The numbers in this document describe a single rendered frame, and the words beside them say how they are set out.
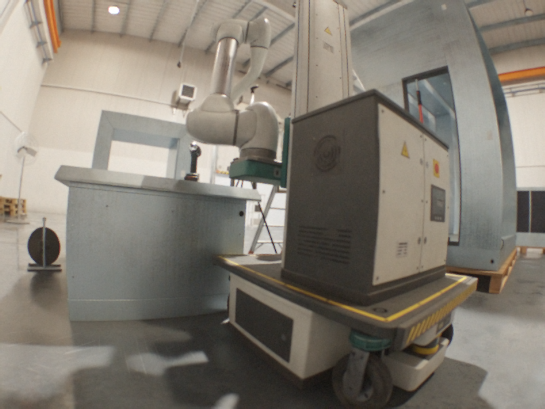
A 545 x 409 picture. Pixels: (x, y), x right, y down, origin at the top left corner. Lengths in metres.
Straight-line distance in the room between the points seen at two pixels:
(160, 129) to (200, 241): 2.18
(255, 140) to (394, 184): 0.59
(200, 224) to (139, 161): 9.88
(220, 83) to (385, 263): 0.96
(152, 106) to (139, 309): 10.85
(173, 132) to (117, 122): 0.69
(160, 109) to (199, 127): 10.70
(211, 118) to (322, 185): 0.55
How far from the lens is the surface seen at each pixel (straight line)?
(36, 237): 2.13
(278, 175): 1.06
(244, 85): 1.44
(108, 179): 1.13
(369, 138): 0.65
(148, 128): 3.24
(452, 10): 3.39
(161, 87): 12.13
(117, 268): 1.20
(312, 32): 1.33
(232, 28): 1.45
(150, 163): 11.11
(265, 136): 1.06
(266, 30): 1.50
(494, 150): 2.56
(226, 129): 1.06
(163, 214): 1.21
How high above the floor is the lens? 0.51
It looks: 3 degrees up
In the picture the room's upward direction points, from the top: 4 degrees clockwise
